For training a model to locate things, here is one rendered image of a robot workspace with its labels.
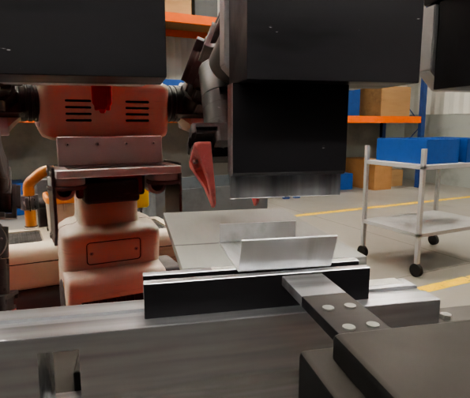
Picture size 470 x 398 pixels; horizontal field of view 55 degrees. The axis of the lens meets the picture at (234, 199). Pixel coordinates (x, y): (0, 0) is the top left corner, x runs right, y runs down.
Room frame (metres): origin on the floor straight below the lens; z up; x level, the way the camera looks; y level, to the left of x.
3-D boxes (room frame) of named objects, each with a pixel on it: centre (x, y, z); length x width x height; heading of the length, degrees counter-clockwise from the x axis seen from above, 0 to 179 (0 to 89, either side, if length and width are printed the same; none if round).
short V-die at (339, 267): (0.38, -0.02, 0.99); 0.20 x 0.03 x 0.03; 103
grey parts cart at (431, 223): (3.69, -1.61, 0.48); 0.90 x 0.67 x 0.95; 117
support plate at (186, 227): (0.53, -0.01, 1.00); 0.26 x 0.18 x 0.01; 13
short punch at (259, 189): (0.39, -0.05, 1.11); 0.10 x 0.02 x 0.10; 103
